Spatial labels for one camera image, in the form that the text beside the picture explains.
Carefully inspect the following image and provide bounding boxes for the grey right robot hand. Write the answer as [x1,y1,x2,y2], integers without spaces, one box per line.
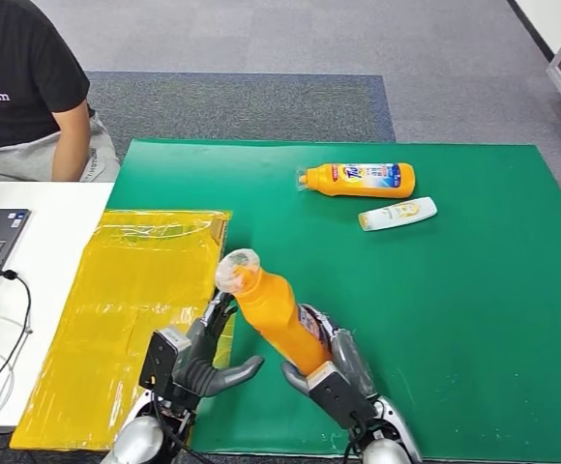
[280,304,378,399]

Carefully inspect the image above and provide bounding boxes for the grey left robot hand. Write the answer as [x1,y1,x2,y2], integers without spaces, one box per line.
[178,291,265,411]

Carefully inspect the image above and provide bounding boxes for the orange detergent bottle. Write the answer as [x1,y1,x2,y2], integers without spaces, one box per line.
[215,247,334,378]
[296,161,417,200]

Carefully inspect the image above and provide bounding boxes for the white shampoo bottle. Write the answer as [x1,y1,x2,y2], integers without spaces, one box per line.
[357,195,439,232]

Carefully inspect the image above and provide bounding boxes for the yellow plastic bag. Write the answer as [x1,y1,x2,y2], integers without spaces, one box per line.
[9,208,235,451]

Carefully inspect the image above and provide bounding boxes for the green table mat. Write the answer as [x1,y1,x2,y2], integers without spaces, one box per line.
[106,137,561,464]

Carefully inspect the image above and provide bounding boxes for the dark grey carpet mat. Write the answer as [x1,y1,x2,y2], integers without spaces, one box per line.
[86,71,397,162]

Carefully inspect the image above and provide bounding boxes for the person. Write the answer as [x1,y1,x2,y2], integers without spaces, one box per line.
[0,0,120,184]

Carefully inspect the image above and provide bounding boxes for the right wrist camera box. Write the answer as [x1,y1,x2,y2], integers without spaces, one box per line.
[305,362,378,430]

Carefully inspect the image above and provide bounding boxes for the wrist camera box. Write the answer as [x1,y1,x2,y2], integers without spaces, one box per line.
[305,362,378,430]
[138,328,192,399]

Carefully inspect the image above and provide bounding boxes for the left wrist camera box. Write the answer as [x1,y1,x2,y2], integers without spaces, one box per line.
[138,328,192,399]

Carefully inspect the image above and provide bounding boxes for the white cable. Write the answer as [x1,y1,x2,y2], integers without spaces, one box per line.
[0,312,33,427]

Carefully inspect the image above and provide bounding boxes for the black cable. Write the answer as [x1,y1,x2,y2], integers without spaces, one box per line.
[0,269,33,437]

